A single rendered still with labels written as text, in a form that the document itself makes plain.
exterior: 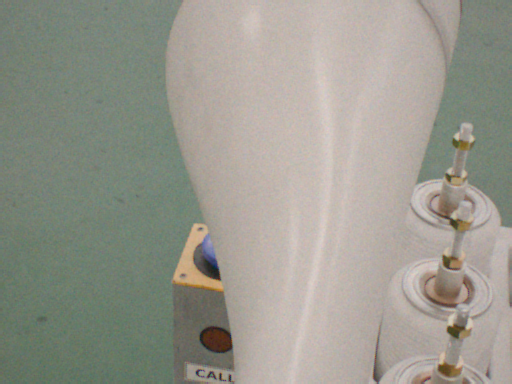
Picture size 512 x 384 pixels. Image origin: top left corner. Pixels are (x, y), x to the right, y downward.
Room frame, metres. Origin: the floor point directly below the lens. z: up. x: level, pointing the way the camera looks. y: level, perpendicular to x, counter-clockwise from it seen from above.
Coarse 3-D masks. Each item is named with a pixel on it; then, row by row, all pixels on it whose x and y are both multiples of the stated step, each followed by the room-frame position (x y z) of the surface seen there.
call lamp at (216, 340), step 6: (210, 330) 0.52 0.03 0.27; (216, 330) 0.52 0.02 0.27; (204, 336) 0.52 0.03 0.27; (210, 336) 0.51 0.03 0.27; (216, 336) 0.51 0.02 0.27; (222, 336) 0.51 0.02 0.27; (228, 336) 0.51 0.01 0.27; (204, 342) 0.52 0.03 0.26; (210, 342) 0.51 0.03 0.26; (216, 342) 0.51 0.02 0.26; (222, 342) 0.51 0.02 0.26; (228, 342) 0.51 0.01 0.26; (210, 348) 0.51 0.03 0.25; (216, 348) 0.51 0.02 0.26; (222, 348) 0.51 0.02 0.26
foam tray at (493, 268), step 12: (504, 228) 0.78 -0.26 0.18; (504, 240) 0.76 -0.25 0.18; (504, 252) 0.74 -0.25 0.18; (492, 264) 0.72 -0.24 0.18; (504, 264) 0.72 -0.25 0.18; (492, 276) 0.70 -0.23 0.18; (504, 276) 0.70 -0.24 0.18; (504, 288) 0.68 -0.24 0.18; (504, 300) 0.67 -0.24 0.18; (504, 312) 0.65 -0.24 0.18; (504, 324) 0.64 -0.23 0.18; (504, 336) 0.62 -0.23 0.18; (504, 348) 0.61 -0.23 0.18; (492, 360) 0.59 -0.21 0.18; (504, 360) 0.59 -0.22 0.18; (372, 372) 0.57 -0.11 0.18; (492, 372) 0.58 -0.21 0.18; (504, 372) 0.58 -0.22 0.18
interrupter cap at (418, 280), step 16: (416, 272) 0.62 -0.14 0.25; (432, 272) 0.62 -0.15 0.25; (480, 272) 0.62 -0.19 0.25; (416, 288) 0.60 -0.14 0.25; (432, 288) 0.60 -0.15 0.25; (464, 288) 0.60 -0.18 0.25; (480, 288) 0.60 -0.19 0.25; (416, 304) 0.58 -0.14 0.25; (432, 304) 0.58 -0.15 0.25; (448, 304) 0.58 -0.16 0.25; (480, 304) 0.58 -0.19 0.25
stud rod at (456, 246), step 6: (462, 204) 0.60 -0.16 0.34; (468, 204) 0.60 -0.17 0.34; (462, 210) 0.60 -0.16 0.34; (468, 210) 0.59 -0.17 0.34; (462, 216) 0.59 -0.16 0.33; (468, 216) 0.60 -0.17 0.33; (456, 234) 0.60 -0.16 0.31; (462, 234) 0.59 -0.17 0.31; (456, 240) 0.59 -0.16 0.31; (462, 240) 0.60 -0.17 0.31; (450, 246) 0.60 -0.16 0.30; (456, 246) 0.59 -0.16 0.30; (462, 246) 0.60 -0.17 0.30; (450, 252) 0.60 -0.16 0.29; (456, 252) 0.59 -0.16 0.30
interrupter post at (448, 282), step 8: (440, 264) 0.60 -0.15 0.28; (464, 264) 0.60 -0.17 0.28; (440, 272) 0.59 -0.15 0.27; (448, 272) 0.59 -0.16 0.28; (456, 272) 0.59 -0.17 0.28; (464, 272) 0.59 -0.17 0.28; (440, 280) 0.59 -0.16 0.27; (448, 280) 0.59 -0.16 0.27; (456, 280) 0.59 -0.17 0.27; (440, 288) 0.59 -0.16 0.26; (448, 288) 0.59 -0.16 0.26; (456, 288) 0.59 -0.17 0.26; (440, 296) 0.59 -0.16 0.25; (448, 296) 0.59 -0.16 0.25; (456, 296) 0.59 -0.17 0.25
